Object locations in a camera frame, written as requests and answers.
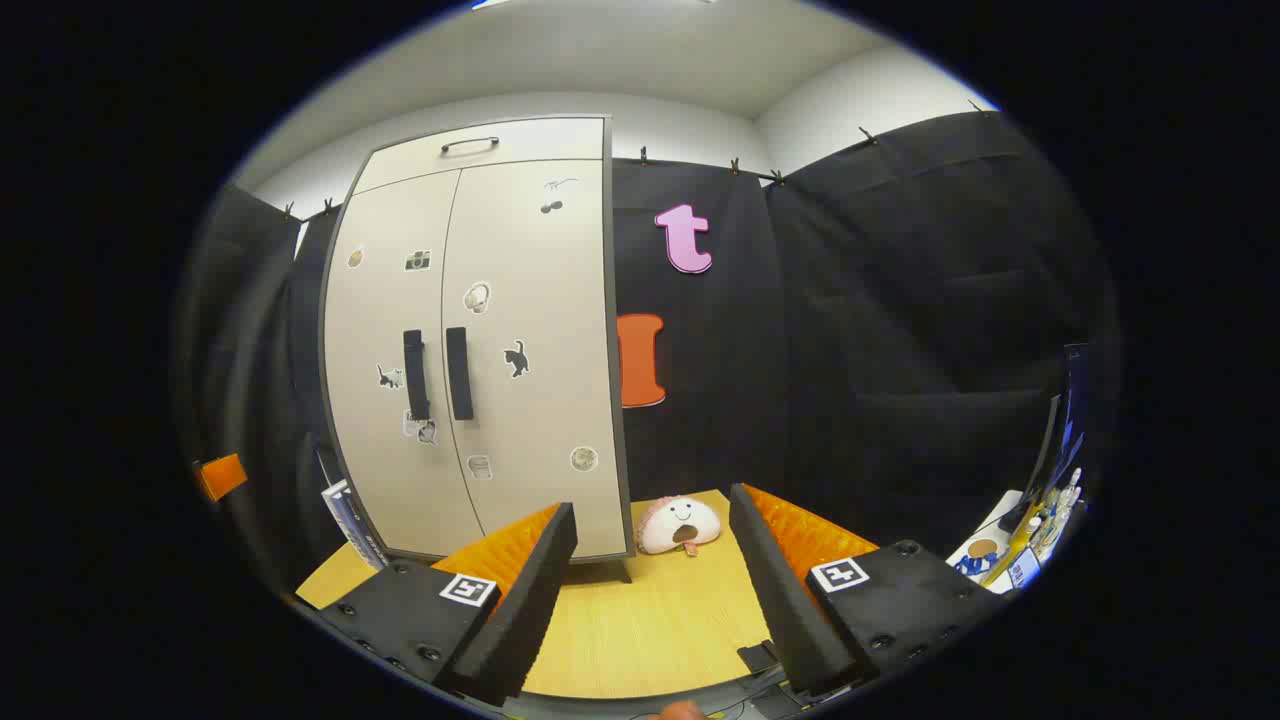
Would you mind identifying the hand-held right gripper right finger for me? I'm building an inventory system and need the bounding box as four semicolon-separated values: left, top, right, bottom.
728;483;1001;699

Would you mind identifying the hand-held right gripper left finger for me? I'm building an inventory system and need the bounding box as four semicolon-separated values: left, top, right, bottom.
318;502;579;707

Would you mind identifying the beige door with headphones sticker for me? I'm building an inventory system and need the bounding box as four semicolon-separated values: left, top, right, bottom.
442;160;629;559

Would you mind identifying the beige door with camera sticker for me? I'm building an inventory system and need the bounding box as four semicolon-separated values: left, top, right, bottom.
322;170;486;559

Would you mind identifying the beige double-door shoe cabinet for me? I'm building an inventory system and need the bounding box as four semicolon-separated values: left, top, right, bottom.
318;115;638;583

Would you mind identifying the white book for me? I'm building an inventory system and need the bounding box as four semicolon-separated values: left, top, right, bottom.
320;480;373;571

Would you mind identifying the white smiling plush toy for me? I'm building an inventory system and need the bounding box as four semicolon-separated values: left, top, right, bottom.
637;497;722;557

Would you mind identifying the dark blue book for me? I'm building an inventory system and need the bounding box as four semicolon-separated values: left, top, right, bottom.
340;490;393;571

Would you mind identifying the small white bottle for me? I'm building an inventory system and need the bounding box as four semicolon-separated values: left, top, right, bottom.
1055;468;1086;531

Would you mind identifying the black backdrop cloth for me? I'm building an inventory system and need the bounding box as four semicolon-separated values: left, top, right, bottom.
180;110;1116;601

